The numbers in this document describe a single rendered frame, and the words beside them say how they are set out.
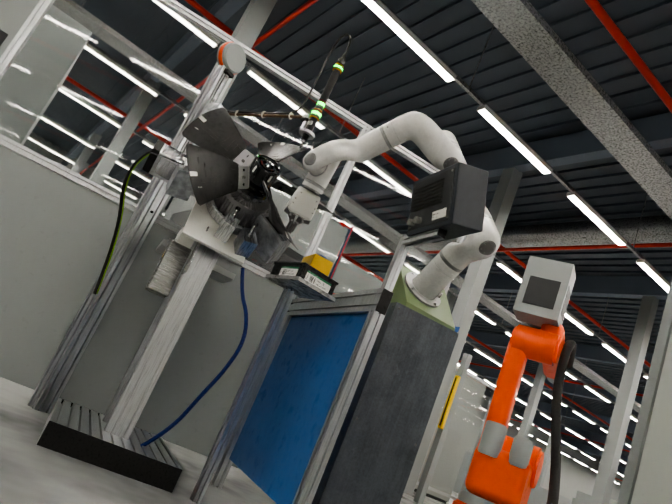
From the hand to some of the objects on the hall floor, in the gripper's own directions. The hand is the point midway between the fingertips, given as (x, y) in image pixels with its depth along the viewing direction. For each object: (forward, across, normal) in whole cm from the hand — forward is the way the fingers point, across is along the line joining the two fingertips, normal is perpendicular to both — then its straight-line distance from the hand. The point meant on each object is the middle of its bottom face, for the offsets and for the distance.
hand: (290, 227), depth 211 cm
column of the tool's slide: (+119, -46, +46) cm, 136 cm away
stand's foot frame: (+107, -19, +8) cm, 109 cm away
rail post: (+85, +31, -61) cm, 109 cm away
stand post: (+104, -19, -1) cm, 106 cm away
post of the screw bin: (+98, +13, -21) cm, 101 cm away
